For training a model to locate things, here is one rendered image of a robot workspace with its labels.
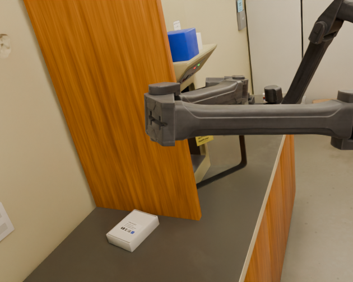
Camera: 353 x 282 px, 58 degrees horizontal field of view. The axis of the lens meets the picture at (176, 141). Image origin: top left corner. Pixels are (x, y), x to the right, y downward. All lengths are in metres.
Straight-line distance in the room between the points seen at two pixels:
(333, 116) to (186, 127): 0.25
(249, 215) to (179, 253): 0.30
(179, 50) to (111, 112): 0.32
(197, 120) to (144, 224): 0.74
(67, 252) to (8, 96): 0.59
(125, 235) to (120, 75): 0.56
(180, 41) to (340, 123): 0.62
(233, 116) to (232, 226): 0.69
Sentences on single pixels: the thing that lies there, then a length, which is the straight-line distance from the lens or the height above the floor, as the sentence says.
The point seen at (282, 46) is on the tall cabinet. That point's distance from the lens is 4.15.
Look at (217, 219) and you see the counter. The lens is 1.22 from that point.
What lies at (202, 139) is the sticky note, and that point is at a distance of 1.23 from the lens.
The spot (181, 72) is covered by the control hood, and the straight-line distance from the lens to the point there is 1.05.
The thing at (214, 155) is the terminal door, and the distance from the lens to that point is 1.29.
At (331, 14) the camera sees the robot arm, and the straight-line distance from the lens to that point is 1.17.
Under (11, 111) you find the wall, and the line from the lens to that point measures 1.20.
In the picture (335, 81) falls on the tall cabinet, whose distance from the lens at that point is 4.23.
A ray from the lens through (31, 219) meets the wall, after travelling 1.28.
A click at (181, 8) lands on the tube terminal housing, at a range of 1.33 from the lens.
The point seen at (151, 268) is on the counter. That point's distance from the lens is 1.10.
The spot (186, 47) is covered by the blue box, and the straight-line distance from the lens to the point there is 1.06.
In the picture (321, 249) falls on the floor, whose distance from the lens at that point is 2.46.
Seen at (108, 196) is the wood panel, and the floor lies 1.01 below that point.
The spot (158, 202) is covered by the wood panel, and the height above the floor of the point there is 1.00.
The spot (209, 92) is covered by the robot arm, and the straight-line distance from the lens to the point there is 0.75.
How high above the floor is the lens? 1.70
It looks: 24 degrees down
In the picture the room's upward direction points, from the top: 12 degrees counter-clockwise
